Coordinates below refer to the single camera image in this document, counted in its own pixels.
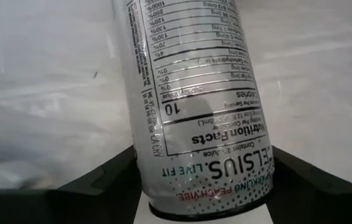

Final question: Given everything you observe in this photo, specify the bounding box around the white glossy table sheet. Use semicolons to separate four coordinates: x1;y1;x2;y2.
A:
0;0;352;224

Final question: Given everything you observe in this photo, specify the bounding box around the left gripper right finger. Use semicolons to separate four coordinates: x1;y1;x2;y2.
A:
265;145;352;224

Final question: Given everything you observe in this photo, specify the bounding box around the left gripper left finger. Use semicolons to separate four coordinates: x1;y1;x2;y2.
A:
0;144;145;224

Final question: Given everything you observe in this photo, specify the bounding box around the silver can pink band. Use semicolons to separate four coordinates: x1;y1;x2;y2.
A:
112;0;276;222

